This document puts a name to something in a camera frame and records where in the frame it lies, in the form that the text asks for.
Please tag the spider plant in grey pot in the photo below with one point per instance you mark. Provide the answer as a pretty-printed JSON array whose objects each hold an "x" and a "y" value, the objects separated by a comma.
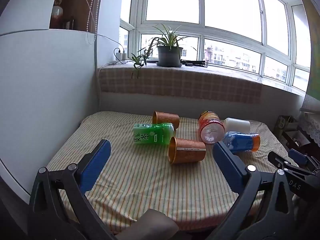
[{"x": 168, "y": 55}]

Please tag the cardboard box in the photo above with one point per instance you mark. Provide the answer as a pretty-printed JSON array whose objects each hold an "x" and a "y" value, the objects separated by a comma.
[{"x": 291, "y": 130}]

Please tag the white lace cloth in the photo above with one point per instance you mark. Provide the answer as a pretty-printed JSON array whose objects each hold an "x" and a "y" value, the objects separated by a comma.
[{"x": 311, "y": 125}]

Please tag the white charger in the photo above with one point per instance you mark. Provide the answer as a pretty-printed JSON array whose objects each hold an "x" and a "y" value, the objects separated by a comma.
[{"x": 121, "y": 56}]

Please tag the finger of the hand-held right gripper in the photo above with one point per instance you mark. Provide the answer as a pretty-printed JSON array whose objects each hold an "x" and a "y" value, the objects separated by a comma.
[
  {"x": 300, "y": 182},
  {"x": 298, "y": 156}
]

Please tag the blue bottle with orange cap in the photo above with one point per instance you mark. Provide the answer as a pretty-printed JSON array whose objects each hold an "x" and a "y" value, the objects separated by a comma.
[{"x": 241, "y": 142}]

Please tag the black power strip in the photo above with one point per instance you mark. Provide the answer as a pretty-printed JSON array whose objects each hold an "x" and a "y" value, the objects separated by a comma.
[{"x": 193, "y": 63}]

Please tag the white window frame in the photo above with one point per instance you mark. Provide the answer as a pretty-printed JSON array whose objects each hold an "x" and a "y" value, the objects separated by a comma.
[{"x": 202, "y": 31}]

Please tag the green tea bottle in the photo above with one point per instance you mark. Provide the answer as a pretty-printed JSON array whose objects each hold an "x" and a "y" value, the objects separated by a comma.
[{"x": 150, "y": 135}]

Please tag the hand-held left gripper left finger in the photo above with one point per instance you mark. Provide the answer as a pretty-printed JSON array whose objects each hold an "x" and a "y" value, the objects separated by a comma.
[{"x": 96, "y": 165}]

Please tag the white vase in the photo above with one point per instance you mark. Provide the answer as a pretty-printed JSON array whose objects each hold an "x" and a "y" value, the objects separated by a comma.
[{"x": 57, "y": 12}]

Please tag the grey cushion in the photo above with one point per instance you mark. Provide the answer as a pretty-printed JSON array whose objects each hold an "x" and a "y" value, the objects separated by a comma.
[{"x": 150, "y": 225}]

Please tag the orange label plastic bottle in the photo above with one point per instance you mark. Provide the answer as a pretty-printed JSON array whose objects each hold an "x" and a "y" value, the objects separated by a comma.
[{"x": 211, "y": 127}]

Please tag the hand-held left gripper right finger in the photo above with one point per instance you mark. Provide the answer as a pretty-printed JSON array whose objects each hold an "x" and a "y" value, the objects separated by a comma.
[{"x": 226, "y": 165}]

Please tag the small green plant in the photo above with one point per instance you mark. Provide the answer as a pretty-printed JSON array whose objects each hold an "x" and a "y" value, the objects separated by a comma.
[{"x": 138, "y": 60}]

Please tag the white cabinet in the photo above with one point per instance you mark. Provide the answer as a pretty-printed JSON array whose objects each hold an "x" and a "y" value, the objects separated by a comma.
[{"x": 45, "y": 92}]

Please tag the white power strip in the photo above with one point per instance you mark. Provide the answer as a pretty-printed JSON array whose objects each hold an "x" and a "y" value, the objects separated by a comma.
[{"x": 118, "y": 62}]

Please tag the plaid windowsill cloth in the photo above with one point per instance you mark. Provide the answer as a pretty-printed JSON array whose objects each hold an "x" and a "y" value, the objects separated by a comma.
[{"x": 187, "y": 85}]

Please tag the white cup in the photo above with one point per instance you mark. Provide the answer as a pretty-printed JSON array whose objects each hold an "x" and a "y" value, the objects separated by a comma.
[{"x": 237, "y": 125}]

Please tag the brown paper cup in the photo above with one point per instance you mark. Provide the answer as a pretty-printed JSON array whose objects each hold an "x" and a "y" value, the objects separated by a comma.
[
  {"x": 188, "y": 151},
  {"x": 168, "y": 120}
]

